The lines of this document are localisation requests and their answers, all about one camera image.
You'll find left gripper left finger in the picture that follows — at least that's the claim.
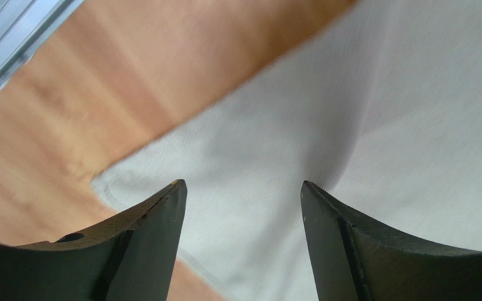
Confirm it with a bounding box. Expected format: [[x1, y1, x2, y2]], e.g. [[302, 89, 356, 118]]
[[0, 180, 187, 300]]

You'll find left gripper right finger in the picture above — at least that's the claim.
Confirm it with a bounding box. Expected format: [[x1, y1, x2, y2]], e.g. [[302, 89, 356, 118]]
[[301, 181, 482, 300]]

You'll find beige cloth napkin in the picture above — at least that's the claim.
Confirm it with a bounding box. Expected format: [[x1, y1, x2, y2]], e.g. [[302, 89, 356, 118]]
[[92, 1, 482, 300]]

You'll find aluminium frame rail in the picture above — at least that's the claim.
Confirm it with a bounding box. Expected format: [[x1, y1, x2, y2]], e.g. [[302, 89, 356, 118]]
[[0, 0, 81, 89]]

